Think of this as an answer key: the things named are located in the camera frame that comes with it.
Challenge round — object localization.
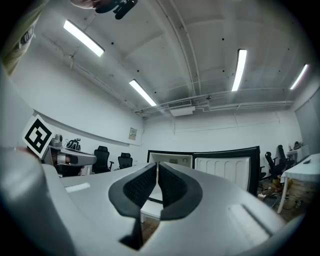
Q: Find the black head-worn camera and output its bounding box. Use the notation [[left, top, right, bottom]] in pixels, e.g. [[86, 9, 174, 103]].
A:
[[94, 0, 139, 21]]

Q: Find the white table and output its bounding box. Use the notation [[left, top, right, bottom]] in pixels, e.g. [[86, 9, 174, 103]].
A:
[[276, 152, 320, 215]]

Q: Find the fridge door with white lining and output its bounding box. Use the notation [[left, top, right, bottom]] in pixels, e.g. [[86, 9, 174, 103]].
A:
[[192, 146, 261, 196]]

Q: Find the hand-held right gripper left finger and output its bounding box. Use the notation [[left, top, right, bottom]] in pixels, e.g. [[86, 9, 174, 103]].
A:
[[108, 161, 160, 251]]

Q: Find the black bag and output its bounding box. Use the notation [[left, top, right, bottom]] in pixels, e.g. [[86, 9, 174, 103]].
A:
[[65, 138, 82, 152]]

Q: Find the black office chair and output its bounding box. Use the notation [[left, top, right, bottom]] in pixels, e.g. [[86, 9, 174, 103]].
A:
[[117, 152, 134, 171], [276, 144, 296, 174], [91, 145, 115, 175], [259, 151, 280, 181]]

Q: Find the person's green sleeve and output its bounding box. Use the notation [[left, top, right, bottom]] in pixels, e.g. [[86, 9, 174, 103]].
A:
[[1, 0, 50, 76]]

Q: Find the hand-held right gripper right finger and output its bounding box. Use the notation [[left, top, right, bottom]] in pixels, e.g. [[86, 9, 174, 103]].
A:
[[158, 161, 204, 221]]

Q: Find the white cabinet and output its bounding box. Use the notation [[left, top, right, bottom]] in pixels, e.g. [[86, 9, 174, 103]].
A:
[[286, 144, 311, 162]]

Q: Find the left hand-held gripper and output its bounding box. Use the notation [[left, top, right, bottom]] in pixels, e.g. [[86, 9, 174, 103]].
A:
[[21, 113, 98, 167]]

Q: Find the white ceiling air conditioner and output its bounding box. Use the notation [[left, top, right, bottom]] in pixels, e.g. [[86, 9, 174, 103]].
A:
[[167, 99, 197, 117]]

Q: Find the long ceiling light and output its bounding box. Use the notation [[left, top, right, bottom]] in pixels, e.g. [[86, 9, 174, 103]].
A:
[[128, 79, 158, 107], [230, 48, 248, 93], [289, 63, 309, 91], [62, 19, 106, 58]]

